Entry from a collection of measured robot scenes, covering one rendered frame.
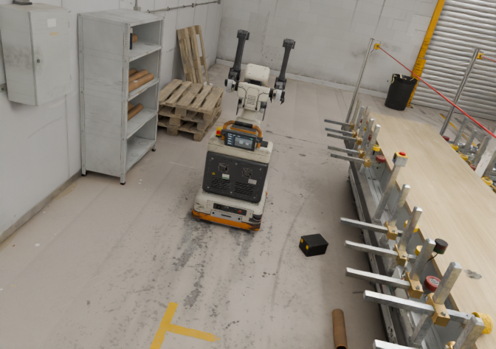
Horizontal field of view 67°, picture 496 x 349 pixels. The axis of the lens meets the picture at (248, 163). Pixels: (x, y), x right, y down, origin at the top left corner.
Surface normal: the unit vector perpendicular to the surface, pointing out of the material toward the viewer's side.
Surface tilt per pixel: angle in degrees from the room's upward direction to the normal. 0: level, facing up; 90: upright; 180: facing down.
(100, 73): 90
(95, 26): 90
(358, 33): 90
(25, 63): 90
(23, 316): 0
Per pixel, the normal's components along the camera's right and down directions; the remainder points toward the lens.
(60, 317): 0.17, -0.88
